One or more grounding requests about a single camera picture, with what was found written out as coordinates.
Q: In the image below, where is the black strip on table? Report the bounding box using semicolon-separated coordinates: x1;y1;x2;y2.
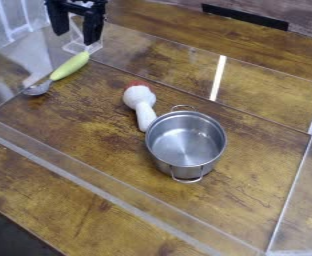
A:
201;3;289;31

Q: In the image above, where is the green handled metal spoon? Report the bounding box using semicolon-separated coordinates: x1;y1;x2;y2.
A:
23;51;89;96

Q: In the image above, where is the clear acrylic enclosure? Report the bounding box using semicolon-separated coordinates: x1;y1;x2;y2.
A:
0;0;312;256

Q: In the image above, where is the small steel pot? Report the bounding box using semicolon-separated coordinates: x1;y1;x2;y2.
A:
145;105;226;184

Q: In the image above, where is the white red toy mushroom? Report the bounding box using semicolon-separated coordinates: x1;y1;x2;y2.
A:
122;80;156;132

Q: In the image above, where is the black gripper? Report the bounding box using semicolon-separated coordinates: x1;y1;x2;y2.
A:
45;0;108;45

